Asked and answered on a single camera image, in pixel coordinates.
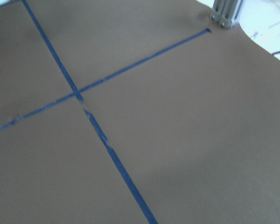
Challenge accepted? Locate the aluminium frame post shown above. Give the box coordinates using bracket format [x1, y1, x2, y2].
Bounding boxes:
[210, 0, 245, 29]

